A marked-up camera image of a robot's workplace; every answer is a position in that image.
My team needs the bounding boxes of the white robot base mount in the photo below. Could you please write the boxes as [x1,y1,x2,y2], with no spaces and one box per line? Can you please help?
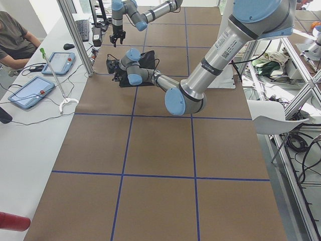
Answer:
[209,0,235,89]

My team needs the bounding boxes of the white chair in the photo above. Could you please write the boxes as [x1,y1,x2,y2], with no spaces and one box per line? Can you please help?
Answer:
[247,100,309,135]

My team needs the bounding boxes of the grabber stick green handle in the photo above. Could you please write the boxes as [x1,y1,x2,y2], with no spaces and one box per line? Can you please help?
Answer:
[40,48,79,114]

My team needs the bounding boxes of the black power adapter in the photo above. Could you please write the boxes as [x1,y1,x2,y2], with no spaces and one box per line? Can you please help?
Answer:
[91,27,102,47]

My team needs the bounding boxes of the aluminium frame shelf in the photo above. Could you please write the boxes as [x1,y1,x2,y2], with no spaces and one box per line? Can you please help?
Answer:
[240,7,321,241]

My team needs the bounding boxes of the near blue teach pendant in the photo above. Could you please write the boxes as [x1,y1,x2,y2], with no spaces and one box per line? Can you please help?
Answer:
[8,76,55,109]

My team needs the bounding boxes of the blue teach pendant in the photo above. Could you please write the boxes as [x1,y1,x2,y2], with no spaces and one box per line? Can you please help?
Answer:
[49,52,75,76]
[8,76,55,109]

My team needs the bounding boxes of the aluminium frame post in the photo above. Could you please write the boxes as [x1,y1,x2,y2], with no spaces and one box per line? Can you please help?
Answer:
[57,0,94,77]

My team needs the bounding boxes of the black printed t-shirt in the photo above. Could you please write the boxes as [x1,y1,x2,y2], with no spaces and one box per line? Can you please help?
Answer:
[118,48,155,87]

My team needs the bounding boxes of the seated person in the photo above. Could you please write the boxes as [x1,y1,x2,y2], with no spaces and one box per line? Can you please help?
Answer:
[1,11,41,69]

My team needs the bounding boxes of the red cylinder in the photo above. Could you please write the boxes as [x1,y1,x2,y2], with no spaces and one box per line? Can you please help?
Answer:
[1,212,31,231]

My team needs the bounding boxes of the black keyboard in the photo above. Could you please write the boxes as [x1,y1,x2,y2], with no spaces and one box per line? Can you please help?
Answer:
[75,20,89,42]

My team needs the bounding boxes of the far blue teach pendant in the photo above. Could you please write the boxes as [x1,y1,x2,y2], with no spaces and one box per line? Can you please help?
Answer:
[49,52,75,76]

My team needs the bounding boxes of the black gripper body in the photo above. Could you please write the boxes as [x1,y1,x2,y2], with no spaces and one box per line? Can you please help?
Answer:
[111,25,126,40]
[112,69,127,82]

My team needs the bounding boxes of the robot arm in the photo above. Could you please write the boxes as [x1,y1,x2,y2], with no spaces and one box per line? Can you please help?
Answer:
[106,0,296,115]
[110,0,183,47]

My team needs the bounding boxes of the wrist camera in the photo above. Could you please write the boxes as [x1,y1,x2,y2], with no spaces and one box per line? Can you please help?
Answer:
[106,54,119,74]

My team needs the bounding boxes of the black computer mouse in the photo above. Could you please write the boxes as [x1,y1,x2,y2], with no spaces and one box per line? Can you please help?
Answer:
[63,43,75,50]

